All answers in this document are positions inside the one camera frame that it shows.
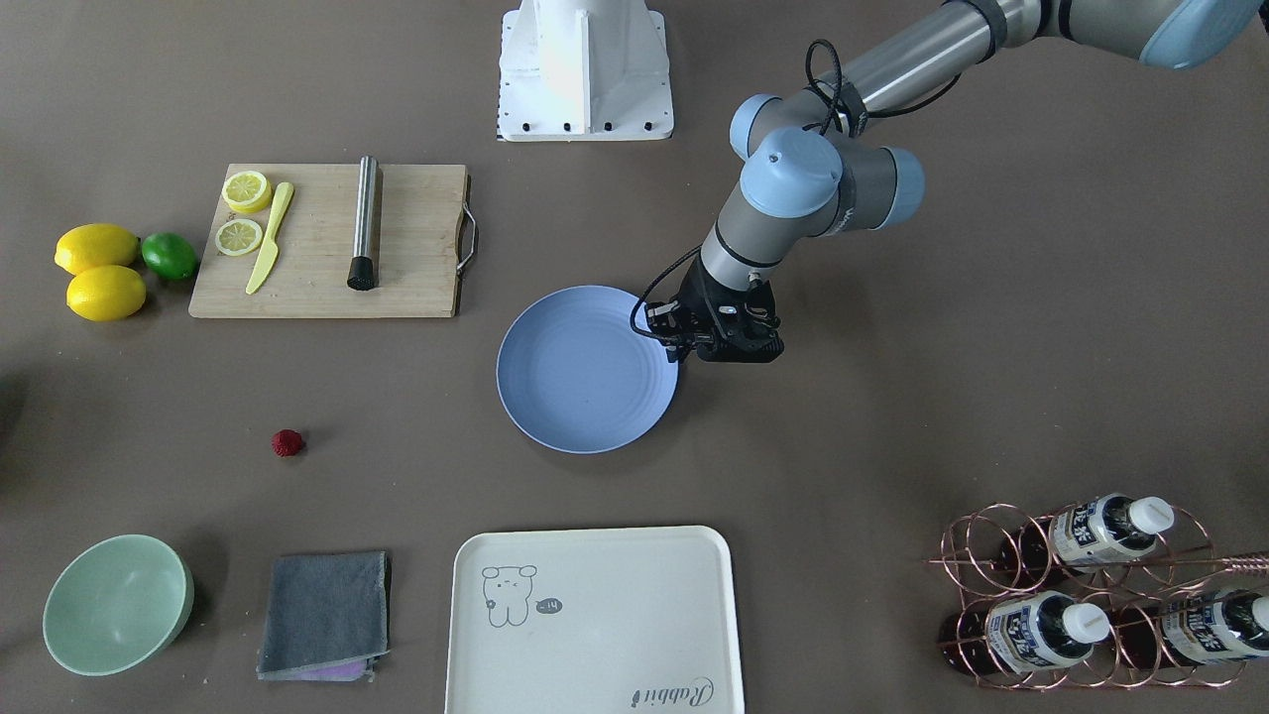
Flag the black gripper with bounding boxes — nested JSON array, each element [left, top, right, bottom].
[[646, 257, 784, 363]]

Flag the lemon slice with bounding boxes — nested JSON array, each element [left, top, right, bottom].
[[213, 218, 264, 257]]

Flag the yellow plastic knife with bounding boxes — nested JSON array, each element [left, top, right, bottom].
[[245, 181, 294, 295]]

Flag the lemon half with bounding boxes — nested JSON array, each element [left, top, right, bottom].
[[220, 169, 274, 216]]

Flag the cream rabbit tray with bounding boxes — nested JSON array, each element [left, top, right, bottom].
[[444, 526, 747, 713]]

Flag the green lime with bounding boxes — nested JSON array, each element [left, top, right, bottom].
[[140, 232, 199, 282]]

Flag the grey folded cloth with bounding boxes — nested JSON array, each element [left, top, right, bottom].
[[258, 550, 391, 682]]

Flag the copper wire bottle rack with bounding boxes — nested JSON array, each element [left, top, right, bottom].
[[930, 503, 1266, 692]]

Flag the wooden cutting board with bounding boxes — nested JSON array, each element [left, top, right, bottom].
[[187, 164, 471, 320]]

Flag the green bowl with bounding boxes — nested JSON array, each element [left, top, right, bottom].
[[42, 534, 194, 676]]

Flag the yellow lemon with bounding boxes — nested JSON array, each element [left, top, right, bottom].
[[66, 264, 147, 322], [55, 223, 140, 276]]

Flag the blue plate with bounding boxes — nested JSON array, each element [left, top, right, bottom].
[[496, 285, 679, 453]]

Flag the steel muddler black tip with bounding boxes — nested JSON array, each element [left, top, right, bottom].
[[346, 155, 382, 290]]

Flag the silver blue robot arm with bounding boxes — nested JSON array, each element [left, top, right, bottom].
[[629, 1, 1266, 363]]

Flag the dark bottle white cap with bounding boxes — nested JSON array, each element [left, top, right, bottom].
[[1000, 493, 1178, 582]]

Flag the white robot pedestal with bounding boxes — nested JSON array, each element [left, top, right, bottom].
[[496, 1, 675, 142]]

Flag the red strawberry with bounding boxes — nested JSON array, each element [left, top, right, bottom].
[[272, 429, 305, 458]]

